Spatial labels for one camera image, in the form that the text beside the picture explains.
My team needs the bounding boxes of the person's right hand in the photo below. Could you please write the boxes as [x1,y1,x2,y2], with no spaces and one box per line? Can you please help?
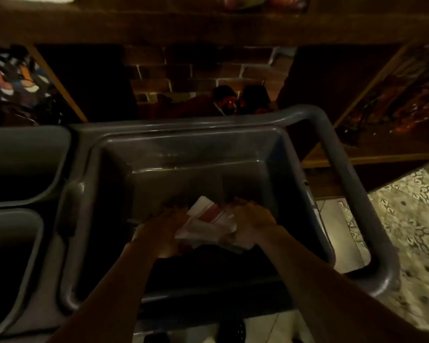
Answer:
[225,197,277,250]

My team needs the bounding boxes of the person's left hand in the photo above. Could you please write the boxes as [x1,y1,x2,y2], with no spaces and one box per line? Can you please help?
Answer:
[133,207,189,259]

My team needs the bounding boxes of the white and red paper wrapper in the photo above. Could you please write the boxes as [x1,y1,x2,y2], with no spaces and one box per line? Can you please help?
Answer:
[175,196,252,253]

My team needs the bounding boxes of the person's left forearm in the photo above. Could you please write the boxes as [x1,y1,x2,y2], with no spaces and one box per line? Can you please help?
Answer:
[46,243,158,343]

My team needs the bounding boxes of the person's right forearm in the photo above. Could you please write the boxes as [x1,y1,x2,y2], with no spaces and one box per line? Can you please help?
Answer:
[255,225,429,343]

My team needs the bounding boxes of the large grey plastic bus tub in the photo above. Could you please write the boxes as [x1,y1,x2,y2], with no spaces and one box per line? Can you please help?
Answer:
[59,126,337,315]

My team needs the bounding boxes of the dark bottles with red labels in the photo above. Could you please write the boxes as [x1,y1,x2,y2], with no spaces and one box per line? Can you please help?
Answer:
[211,85,272,116]

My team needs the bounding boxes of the grey plastic utility cart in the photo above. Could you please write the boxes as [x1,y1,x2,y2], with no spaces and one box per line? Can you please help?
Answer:
[0,104,401,343]

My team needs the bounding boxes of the small grey plastic bin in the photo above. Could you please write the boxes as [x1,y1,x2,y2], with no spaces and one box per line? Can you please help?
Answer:
[0,126,72,209]
[0,209,44,341]

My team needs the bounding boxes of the dark wooden shelf unit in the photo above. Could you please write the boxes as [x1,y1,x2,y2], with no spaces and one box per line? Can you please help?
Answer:
[0,0,429,198]

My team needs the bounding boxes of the colourful patterned fabric item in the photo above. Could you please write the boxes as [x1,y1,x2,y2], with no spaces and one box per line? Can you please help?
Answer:
[0,46,63,126]

